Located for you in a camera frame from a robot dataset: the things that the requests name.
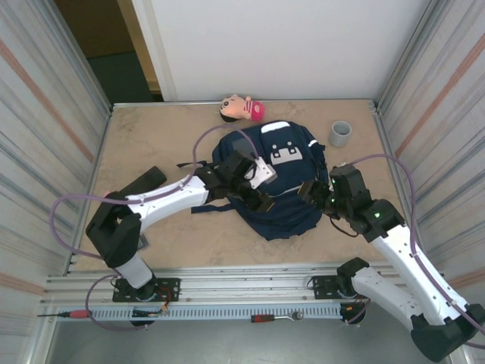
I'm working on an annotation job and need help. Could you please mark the black pencil case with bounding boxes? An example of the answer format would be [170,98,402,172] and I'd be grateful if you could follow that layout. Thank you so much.
[120,165,167,194]

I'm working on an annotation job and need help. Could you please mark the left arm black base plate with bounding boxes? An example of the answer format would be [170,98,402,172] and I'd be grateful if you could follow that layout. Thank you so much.
[113,278,181,303]

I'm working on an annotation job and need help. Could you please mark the navy blue backpack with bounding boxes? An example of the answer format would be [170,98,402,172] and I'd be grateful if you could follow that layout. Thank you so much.
[177,120,329,242]

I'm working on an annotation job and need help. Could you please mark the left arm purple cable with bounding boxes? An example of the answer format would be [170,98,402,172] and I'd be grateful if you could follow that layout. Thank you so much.
[51,127,262,331]

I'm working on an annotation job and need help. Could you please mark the arm base wires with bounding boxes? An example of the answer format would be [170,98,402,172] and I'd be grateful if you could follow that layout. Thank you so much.
[130,286,172,318]
[339,293,376,323]

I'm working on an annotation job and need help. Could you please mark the right arm base wires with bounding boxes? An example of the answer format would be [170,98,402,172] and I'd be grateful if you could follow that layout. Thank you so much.
[339,293,376,323]

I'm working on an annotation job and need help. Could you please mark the white door frame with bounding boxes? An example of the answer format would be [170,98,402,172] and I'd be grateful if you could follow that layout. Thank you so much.
[130,0,178,102]

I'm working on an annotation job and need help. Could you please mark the plush doll pink hat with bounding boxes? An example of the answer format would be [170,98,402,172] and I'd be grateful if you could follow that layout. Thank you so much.
[219,93,266,125]

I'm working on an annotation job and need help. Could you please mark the slotted grey cable duct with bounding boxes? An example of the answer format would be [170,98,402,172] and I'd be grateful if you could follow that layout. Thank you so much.
[89,305,342,322]

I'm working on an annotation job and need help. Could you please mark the left arm base wires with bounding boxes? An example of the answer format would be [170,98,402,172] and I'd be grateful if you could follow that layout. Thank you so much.
[130,286,172,318]

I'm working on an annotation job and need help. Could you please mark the aluminium rail frame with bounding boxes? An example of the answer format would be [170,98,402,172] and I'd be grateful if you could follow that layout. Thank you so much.
[39,263,454,309]

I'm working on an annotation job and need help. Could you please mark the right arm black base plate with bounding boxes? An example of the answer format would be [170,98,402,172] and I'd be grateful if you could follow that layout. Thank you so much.
[312,273,355,301]

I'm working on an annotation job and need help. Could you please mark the grey cup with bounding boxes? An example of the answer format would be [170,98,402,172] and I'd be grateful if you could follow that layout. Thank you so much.
[327,120,353,148]

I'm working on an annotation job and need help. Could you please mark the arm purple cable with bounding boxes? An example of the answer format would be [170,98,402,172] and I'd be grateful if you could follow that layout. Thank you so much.
[51,127,262,331]
[339,153,485,348]

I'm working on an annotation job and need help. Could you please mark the ratchet wrench red handle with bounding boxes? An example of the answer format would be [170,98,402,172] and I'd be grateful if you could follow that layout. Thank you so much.
[250,310,305,324]

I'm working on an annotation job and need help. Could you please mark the screwdriver red handle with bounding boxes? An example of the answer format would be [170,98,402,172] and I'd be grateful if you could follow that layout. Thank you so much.
[36,309,92,319]

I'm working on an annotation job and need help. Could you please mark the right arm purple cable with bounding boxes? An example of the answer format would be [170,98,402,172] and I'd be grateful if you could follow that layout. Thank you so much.
[339,153,485,348]

